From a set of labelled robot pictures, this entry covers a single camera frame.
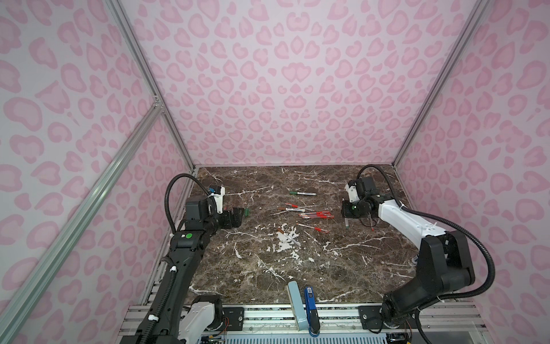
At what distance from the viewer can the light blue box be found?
705mm

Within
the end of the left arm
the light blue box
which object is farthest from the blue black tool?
the end of the left arm

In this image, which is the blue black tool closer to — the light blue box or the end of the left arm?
the light blue box
